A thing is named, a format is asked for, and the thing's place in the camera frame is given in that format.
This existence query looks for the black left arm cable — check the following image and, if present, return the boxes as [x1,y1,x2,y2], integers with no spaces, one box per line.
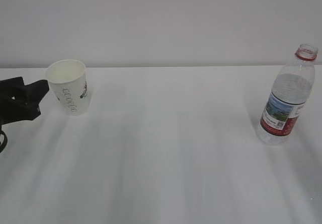
[0,124,9,154]

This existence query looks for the white paper cup green print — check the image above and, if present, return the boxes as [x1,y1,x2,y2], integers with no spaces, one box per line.
[45,59,89,116]

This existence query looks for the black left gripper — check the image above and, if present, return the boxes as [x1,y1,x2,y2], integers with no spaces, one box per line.
[1,77,49,124]

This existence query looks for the clear water bottle red label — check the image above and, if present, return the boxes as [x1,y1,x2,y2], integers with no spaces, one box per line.
[257,44,318,145]

